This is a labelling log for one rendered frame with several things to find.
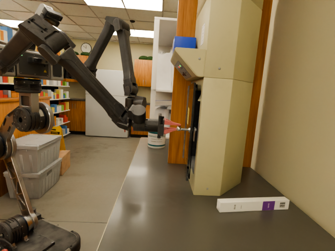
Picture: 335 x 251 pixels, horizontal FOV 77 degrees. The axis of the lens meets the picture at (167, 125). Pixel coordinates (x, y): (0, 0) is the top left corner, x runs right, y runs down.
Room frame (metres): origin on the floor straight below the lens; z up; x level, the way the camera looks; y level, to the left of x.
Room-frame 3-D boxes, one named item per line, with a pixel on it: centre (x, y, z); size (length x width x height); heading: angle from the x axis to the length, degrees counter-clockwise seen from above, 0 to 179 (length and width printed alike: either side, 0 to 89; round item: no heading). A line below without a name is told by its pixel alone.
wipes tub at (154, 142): (1.52, 0.07, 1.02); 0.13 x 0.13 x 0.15
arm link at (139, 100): (1.24, 0.19, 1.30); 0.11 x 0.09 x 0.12; 67
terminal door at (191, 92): (0.96, -0.10, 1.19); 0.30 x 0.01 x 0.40; 179
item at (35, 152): (2.54, 1.63, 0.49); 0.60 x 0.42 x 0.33; 3
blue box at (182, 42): (1.06, -0.05, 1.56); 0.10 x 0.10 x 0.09; 3
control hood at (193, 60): (0.96, -0.06, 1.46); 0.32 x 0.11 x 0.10; 3
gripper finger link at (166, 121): (0.91, -0.01, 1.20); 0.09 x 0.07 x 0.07; 93
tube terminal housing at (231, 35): (0.97, -0.24, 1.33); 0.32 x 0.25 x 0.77; 3
